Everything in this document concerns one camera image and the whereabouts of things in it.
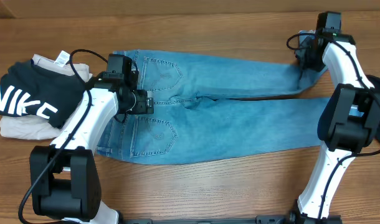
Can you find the blue denim jeans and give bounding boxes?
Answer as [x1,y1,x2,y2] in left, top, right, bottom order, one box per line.
[96,49,328,165]

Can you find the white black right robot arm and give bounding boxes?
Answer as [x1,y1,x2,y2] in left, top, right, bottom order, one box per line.
[281,11,380,223]

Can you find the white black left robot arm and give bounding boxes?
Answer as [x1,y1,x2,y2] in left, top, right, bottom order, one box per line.
[19,54,154,223]

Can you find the folded beige garment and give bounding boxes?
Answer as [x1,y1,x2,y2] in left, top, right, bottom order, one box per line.
[0,53,92,140]

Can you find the black shirt white letters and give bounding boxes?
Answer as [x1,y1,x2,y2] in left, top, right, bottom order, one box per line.
[0,60,85,128]

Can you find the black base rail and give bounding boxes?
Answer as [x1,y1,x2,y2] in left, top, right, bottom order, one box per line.
[118,214,343,224]

